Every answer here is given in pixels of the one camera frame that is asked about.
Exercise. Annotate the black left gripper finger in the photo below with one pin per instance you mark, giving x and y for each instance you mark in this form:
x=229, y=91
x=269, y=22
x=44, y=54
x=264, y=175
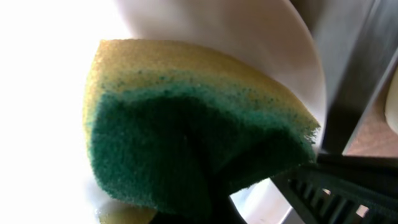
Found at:
x=342, y=189

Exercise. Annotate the green yellow sponge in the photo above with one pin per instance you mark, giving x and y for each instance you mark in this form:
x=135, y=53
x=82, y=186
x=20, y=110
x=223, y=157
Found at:
x=176, y=128

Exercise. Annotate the white plate blue stain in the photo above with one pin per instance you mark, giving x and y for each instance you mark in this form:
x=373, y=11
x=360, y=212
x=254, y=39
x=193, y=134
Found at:
x=46, y=51

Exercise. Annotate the brown serving tray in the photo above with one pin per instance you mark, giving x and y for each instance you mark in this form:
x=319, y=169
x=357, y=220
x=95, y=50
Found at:
x=358, y=48

